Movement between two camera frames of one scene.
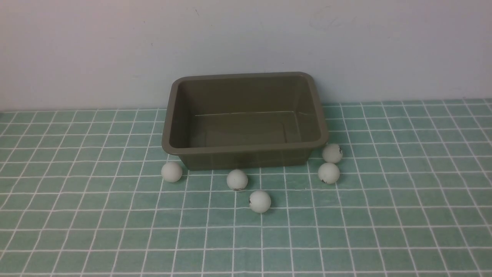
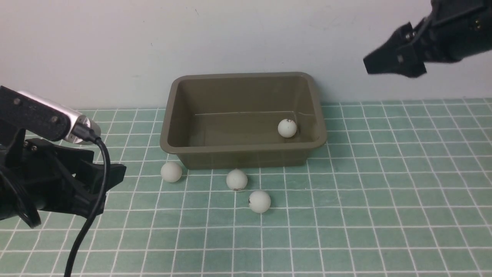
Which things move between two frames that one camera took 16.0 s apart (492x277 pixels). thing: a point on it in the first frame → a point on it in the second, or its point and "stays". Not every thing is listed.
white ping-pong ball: (237, 179) stays
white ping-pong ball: (332, 153) → (287, 128)
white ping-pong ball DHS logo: (260, 201) stays
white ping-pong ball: (172, 172) stays
